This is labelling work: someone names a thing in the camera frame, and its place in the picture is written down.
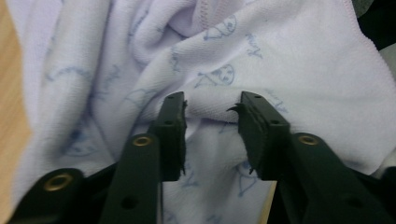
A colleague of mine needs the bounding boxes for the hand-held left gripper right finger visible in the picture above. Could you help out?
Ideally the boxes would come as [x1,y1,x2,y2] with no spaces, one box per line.
[227,91,394,224]

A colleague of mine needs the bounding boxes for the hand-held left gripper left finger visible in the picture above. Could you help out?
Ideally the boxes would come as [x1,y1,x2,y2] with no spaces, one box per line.
[99,91,188,224]

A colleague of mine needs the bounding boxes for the pale lavender printed cloth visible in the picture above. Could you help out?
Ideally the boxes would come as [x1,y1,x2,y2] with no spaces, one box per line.
[5,0,396,224]

